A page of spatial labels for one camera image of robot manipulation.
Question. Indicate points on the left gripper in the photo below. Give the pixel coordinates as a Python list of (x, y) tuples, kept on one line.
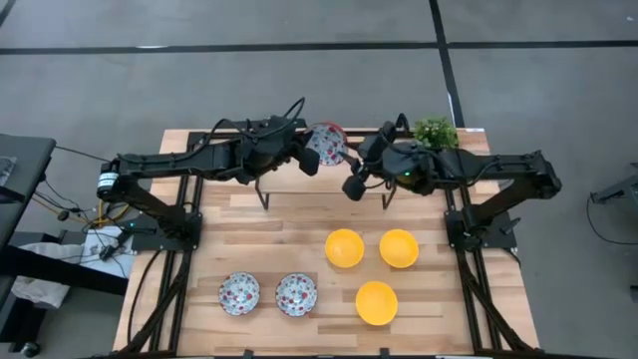
[(271, 147)]

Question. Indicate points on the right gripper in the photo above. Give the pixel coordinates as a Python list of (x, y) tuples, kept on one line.
[(389, 169)]

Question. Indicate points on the floral bowl with red outside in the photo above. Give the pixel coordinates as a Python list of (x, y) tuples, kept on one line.
[(239, 294), (329, 142), (296, 295)]

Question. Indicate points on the yellow plastic mini bowl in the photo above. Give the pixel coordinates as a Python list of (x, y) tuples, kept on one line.
[(344, 248), (376, 303), (399, 249)]

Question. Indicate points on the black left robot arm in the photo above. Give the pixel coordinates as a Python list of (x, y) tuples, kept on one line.
[(164, 162)]

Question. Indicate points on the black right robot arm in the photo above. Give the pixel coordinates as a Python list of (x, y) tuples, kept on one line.
[(498, 167)]

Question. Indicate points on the wooden shelf with black legs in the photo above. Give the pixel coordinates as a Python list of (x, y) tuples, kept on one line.
[(319, 182)]

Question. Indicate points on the black bar with blue light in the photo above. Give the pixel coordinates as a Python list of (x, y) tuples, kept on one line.
[(298, 122)]

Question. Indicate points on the small green potted plant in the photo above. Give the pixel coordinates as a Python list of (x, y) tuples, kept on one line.
[(436, 132)]

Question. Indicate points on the black beam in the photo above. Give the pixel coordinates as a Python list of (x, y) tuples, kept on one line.
[(90, 279)]

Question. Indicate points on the small black plug adapter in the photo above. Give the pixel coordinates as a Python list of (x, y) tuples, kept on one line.
[(63, 215)]

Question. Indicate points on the grey metal stand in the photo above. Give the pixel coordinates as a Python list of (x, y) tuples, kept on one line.
[(618, 192)]

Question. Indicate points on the black desk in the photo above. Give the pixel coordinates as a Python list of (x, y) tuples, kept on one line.
[(25, 159)]

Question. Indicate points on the white crumpled cloth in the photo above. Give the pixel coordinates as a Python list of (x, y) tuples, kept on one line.
[(40, 294)]

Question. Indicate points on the black caster wheel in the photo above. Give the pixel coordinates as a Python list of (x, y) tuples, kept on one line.
[(30, 349)]

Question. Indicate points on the black aluminium table frame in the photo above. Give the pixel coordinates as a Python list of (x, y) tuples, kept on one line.
[(195, 137)]

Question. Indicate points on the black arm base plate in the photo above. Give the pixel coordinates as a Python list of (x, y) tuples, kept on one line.
[(144, 242), (493, 242)]

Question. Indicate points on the black clamp bracket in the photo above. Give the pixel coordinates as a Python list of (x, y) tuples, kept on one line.
[(247, 354), (384, 354)]

